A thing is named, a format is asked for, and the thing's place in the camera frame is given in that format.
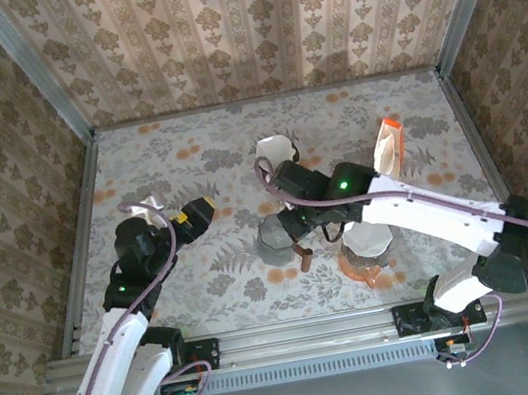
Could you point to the orange coffee filter pack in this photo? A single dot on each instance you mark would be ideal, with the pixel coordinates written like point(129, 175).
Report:
point(394, 145)

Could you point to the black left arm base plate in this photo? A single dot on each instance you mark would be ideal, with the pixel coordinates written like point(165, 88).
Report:
point(209, 353)

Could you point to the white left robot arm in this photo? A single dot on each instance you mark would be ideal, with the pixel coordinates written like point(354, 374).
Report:
point(117, 349)

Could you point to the aluminium table edge rail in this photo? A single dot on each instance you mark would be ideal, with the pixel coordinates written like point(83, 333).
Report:
point(179, 115)
point(82, 238)
point(482, 156)

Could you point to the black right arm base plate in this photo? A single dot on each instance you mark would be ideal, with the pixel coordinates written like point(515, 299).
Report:
point(406, 320)

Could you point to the aluminium mounting beam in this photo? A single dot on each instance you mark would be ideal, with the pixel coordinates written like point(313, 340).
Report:
point(307, 334)

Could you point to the orange glass server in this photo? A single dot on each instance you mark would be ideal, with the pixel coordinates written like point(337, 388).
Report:
point(374, 278)

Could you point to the floral patterned tablecloth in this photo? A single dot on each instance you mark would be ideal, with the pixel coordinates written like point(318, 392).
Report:
point(160, 154)

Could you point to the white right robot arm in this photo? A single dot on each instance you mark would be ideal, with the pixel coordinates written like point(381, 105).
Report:
point(424, 216)

